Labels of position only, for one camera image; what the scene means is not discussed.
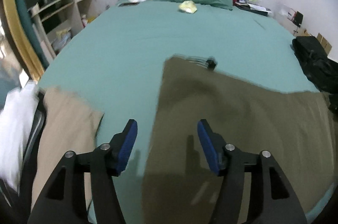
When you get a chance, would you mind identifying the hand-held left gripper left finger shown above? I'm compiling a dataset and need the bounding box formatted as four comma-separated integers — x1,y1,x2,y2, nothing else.
28,119,138,224

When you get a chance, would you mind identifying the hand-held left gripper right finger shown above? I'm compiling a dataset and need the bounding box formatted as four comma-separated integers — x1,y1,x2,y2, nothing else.
198,119,308,224

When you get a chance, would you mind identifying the olive green hooded jacket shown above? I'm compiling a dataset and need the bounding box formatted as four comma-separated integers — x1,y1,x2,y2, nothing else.
141,54,336,224

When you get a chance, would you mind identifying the beige garment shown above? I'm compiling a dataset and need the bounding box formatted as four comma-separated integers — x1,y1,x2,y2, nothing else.
31,87,104,216

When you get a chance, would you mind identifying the black garment under white garment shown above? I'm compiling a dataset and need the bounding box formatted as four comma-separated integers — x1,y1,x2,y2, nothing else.
21,93,47,214

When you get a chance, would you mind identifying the bed with teal sheet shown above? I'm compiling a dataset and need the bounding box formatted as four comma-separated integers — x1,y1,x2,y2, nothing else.
37,0,338,224

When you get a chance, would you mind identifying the plastic bag under desk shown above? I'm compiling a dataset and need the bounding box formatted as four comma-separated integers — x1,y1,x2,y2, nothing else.
54,28,72,53

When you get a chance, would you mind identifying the black bag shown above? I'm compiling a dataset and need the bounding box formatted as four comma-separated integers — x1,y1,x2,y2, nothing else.
292,36,338,93

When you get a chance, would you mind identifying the yellow crumpled cloth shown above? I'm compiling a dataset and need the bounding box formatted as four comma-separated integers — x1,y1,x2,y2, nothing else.
178,0,198,14

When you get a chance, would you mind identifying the pile of books and papers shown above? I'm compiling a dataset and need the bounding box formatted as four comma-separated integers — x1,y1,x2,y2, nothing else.
235,2,272,17

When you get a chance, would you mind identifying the white paper bag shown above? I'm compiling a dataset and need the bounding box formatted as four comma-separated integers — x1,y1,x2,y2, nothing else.
277,3,296,21

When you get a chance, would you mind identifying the yellow curtain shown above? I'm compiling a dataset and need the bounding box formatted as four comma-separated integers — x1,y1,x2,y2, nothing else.
1,0,45,80

